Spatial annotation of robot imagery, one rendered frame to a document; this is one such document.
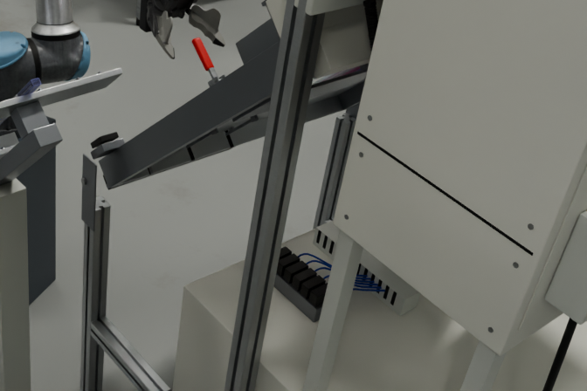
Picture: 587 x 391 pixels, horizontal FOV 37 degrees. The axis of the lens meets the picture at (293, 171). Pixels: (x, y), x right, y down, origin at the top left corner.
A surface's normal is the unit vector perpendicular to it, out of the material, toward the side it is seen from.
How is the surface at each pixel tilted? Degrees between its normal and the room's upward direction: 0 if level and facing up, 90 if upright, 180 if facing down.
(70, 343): 0
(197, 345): 90
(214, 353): 90
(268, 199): 90
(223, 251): 0
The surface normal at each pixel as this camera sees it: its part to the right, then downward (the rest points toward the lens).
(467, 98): -0.74, 0.28
